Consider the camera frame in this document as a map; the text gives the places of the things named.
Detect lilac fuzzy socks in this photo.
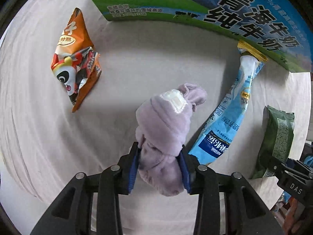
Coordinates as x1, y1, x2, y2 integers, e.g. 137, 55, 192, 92
135, 83, 208, 197

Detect orange panda snack bag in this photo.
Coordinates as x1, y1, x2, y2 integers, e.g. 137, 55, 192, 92
50, 7, 102, 113

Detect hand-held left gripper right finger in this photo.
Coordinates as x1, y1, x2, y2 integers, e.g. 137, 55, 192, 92
176, 144, 285, 235

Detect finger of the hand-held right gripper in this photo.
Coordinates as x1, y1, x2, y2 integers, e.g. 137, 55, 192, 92
259, 152, 313, 191

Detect printed milk carton box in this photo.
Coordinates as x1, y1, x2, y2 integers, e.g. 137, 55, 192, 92
78, 0, 312, 73

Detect light blue milk powder pouch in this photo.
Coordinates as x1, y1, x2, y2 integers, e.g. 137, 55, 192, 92
188, 40, 268, 165

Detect green snack packet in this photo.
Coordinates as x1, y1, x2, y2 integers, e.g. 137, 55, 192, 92
249, 105, 295, 180

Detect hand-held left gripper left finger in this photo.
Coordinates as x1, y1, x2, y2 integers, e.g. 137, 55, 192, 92
31, 142, 143, 235

